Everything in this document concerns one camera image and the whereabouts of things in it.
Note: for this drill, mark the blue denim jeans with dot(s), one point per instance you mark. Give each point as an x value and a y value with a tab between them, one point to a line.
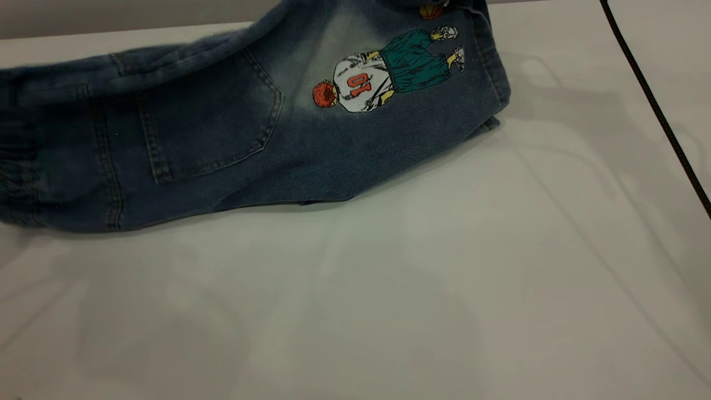
222	139

